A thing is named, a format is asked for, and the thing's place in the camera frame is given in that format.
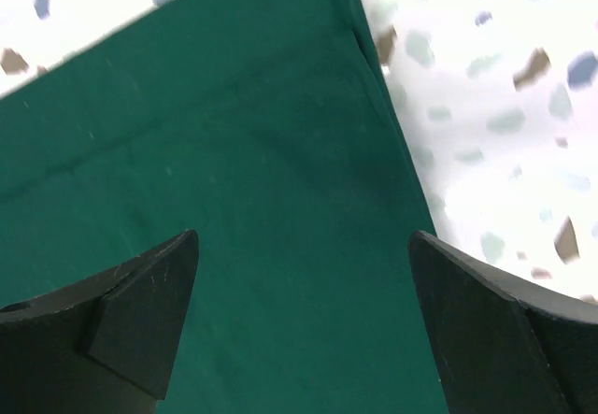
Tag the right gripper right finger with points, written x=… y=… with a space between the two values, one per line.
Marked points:
x=502 y=344

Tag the green surgical cloth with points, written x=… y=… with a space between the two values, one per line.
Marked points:
x=266 y=127

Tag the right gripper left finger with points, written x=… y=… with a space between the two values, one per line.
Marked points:
x=106 y=344

